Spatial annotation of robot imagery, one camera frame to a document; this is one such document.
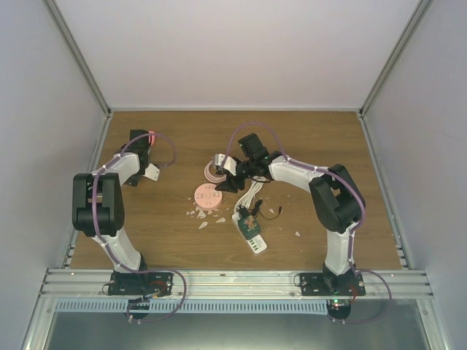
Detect pink power cable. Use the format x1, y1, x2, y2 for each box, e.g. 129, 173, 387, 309
203, 157, 229, 184

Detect pink round power socket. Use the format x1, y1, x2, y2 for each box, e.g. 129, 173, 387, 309
194, 183, 222, 211

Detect black power adapter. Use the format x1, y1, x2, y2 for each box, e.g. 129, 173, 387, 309
238, 205, 251, 218

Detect green cube adapter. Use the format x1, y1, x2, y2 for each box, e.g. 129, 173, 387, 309
237, 215, 260, 240

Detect pink square plug adapter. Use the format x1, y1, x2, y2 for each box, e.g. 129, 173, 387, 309
148, 131, 156, 146

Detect black thin cable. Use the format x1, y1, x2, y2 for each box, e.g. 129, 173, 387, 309
250, 198, 282, 221

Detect white power strip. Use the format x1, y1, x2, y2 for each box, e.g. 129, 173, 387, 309
231, 212, 267, 254

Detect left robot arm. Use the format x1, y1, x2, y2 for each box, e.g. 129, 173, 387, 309
72, 129, 154, 295

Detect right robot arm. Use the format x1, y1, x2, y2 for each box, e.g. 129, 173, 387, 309
213, 133, 366, 295

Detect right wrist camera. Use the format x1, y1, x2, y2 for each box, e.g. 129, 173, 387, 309
213, 153, 239, 176

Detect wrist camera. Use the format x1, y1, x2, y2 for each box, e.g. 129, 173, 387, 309
143, 163, 160, 182
213, 153, 239, 176

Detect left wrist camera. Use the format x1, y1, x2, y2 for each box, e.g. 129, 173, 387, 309
143, 163, 160, 182

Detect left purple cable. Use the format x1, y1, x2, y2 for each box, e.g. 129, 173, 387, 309
93, 133, 188, 324

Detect purple cable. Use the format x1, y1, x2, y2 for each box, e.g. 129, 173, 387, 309
225, 122, 393, 325
93, 133, 188, 324

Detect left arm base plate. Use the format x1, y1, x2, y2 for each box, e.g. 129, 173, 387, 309
104, 272, 174, 298

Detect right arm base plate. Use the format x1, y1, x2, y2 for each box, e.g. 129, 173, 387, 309
294, 271, 366, 297

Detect grey slotted cable duct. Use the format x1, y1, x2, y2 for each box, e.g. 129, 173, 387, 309
55, 298, 328, 315

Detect aluminium front rail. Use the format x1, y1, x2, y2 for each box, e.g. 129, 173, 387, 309
39, 269, 433, 300

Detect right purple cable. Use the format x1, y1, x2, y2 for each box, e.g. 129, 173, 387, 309
225, 122, 393, 325

